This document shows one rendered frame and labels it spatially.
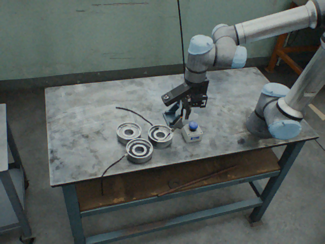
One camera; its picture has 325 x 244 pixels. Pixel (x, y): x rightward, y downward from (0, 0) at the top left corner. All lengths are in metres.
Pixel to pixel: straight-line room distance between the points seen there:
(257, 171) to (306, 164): 1.04
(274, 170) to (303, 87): 0.64
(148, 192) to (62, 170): 0.43
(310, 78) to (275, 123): 0.21
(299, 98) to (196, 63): 0.41
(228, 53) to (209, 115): 0.51
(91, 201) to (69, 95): 0.52
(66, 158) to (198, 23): 2.08
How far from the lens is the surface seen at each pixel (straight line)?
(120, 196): 1.45
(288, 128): 1.27
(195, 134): 1.32
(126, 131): 1.34
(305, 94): 1.22
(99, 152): 1.28
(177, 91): 1.13
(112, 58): 2.93
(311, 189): 2.52
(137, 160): 1.21
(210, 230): 2.05
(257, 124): 1.44
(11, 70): 2.95
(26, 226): 1.84
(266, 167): 1.71
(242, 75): 1.85
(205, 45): 1.02
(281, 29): 1.20
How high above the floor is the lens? 1.75
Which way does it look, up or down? 42 degrees down
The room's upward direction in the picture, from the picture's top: 7 degrees clockwise
